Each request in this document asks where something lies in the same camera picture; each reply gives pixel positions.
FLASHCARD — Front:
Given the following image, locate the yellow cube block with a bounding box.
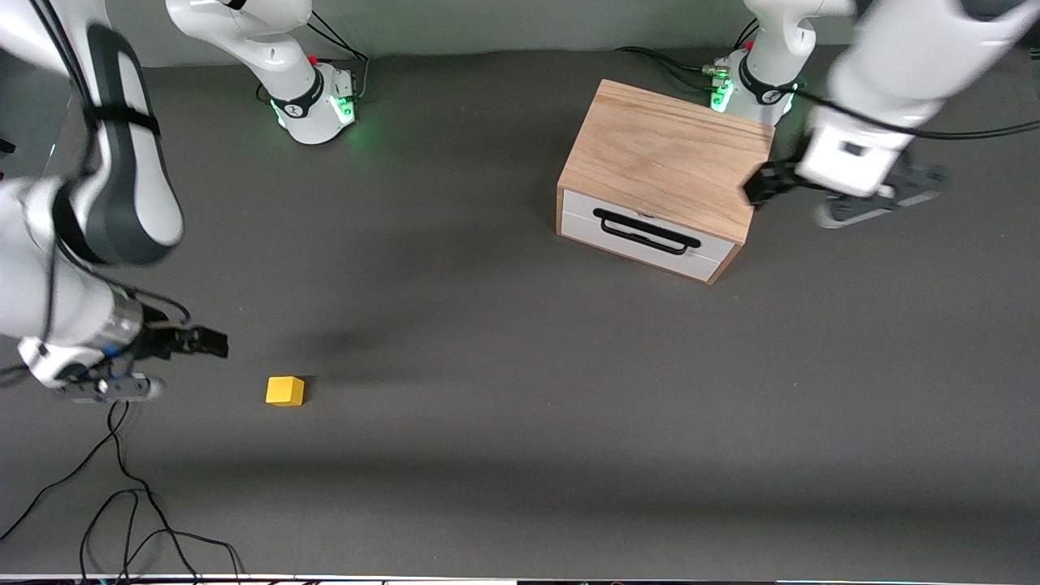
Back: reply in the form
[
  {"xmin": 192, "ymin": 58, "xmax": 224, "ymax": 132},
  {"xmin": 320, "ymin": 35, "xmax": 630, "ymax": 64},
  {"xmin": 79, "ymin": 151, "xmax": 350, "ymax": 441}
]
[{"xmin": 266, "ymin": 375, "xmax": 306, "ymax": 407}]

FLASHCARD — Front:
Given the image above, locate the black drawer handle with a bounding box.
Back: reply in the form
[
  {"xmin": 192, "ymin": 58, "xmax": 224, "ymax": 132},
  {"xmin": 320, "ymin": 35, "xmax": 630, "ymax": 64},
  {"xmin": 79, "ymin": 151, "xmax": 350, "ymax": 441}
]
[{"xmin": 593, "ymin": 208, "xmax": 702, "ymax": 256}]

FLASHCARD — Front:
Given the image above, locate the wooden drawer cabinet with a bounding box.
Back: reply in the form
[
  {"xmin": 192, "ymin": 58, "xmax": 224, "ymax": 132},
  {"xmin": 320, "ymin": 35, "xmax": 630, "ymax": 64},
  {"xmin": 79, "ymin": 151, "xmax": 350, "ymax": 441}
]
[{"xmin": 556, "ymin": 79, "xmax": 777, "ymax": 285}]

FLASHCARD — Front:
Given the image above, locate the dark grey table mat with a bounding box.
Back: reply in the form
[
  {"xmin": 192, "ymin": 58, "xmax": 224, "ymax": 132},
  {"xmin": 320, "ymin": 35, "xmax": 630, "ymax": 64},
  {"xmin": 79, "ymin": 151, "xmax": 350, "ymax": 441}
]
[{"xmin": 0, "ymin": 37, "xmax": 1040, "ymax": 579}]

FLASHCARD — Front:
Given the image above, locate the loose black cable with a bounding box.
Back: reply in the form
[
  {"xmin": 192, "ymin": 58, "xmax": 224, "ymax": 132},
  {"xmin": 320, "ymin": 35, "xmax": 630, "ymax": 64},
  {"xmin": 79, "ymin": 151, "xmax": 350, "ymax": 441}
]
[
  {"xmin": 79, "ymin": 487, "xmax": 245, "ymax": 584},
  {"xmin": 0, "ymin": 401, "xmax": 200, "ymax": 582}
]

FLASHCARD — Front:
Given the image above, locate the black left base cable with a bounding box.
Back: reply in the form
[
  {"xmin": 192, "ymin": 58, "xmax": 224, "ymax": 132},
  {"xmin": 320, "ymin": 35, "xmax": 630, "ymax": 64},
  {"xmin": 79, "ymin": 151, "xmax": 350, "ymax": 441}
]
[{"xmin": 613, "ymin": 20, "xmax": 761, "ymax": 92}]

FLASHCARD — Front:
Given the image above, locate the black base cable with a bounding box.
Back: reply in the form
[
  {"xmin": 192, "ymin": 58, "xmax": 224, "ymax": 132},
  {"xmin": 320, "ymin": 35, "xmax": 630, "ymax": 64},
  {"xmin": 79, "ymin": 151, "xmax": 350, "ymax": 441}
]
[
  {"xmin": 258, "ymin": 12, "xmax": 372, "ymax": 104},
  {"xmin": 613, "ymin": 20, "xmax": 761, "ymax": 92}
]

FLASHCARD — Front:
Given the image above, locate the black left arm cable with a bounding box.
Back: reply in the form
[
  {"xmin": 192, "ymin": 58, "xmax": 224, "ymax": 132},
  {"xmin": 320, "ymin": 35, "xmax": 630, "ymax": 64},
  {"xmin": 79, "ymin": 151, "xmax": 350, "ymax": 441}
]
[{"xmin": 788, "ymin": 85, "xmax": 1040, "ymax": 141}]

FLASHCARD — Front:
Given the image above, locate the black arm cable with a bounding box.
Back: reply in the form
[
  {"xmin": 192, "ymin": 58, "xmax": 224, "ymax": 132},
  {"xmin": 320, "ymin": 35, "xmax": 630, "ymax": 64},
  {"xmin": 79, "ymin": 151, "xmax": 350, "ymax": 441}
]
[
  {"xmin": 788, "ymin": 85, "xmax": 1040, "ymax": 141},
  {"xmin": 28, "ymin": 0, "xmax": 192, "ymax": 326}
]

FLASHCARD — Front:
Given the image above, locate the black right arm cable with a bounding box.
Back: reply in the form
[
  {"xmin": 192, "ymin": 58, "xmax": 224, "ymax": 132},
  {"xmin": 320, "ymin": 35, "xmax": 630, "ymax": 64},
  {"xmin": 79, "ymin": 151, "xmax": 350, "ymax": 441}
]
[{"xmin": 28, "ymin": 0, "xmax": 192, "ymax": 326}]

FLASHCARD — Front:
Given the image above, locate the black right base cable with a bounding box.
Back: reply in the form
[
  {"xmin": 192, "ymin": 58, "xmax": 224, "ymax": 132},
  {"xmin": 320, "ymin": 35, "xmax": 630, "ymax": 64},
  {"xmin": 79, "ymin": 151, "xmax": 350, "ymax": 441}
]
[{"xmin": 258, "ymin": 12, "xmax": 372, "ymax": 104}]

